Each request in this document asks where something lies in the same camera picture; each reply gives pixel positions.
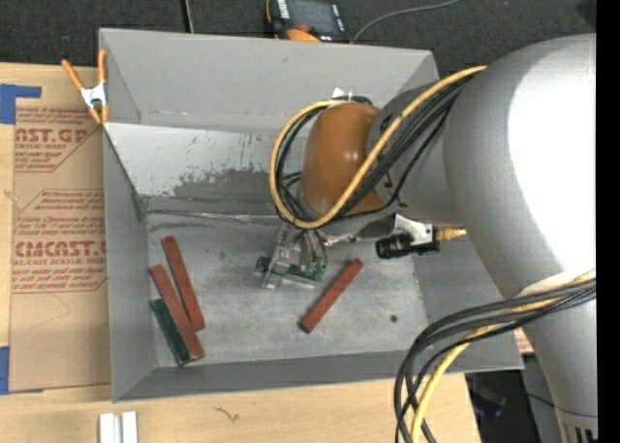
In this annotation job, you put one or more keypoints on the black cylinder on white bracket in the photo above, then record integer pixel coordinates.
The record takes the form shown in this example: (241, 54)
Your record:
(393, 246)

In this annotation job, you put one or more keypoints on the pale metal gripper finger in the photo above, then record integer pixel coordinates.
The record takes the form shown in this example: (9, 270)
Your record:
(274, 280)
(283, 256)

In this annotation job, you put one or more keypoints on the dark green flat block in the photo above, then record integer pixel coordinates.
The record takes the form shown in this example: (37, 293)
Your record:
(168, 329)

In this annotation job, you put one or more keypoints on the red-brown flat block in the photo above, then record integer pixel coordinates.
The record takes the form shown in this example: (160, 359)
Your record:
(184, 286)
(170, 305)
(332, 295)

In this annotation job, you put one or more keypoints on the brown cardboard board, red print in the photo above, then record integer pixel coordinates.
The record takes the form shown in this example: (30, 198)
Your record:
(58, 325)

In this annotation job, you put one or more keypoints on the grey metal bin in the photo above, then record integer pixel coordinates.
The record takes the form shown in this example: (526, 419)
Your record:
(252, 325)

